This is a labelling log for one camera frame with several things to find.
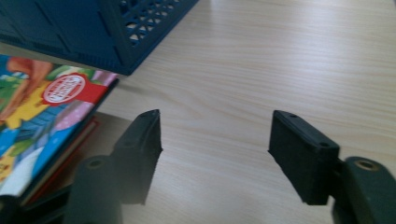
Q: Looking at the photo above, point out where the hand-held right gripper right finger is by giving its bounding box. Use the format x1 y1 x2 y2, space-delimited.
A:
268 109 341 206

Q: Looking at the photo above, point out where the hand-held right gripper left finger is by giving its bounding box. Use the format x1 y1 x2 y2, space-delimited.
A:
110 109 163 205

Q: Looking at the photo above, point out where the blue picture book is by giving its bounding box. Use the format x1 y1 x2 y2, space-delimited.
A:
0 54 120 198

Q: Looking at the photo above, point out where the blue plastic file rack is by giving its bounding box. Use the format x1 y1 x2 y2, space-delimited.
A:
0 0 200 77

